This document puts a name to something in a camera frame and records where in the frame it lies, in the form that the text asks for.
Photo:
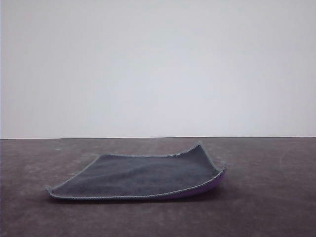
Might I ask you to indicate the purple towel with grey hem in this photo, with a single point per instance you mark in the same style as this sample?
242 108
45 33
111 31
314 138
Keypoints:
138 175

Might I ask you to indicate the grey table cloth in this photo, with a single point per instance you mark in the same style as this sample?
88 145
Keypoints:
259 197

